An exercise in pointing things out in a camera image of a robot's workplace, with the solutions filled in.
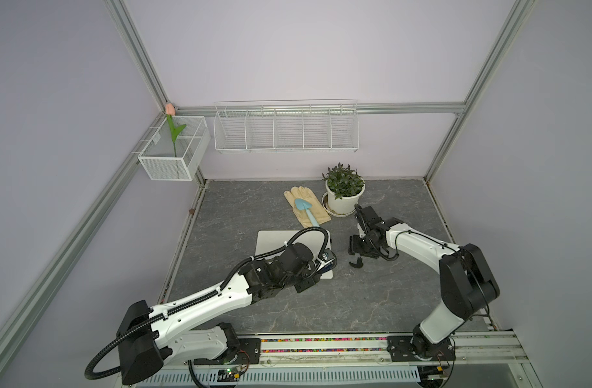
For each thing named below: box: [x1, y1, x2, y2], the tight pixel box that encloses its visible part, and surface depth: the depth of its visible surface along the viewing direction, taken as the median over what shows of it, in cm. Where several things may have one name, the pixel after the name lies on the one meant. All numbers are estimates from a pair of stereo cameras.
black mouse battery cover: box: [348, 256, 364, 269], surface depth 95 cm
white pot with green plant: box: [321, 162, 366, 215], surface depth 98 cm
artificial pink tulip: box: [164, 102, 187, 158], surface depth 91 cm
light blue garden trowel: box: [294, 198, 320, 228], surface depth 109 cm
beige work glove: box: [283, 185, 332, 228], surface depth 113 cm
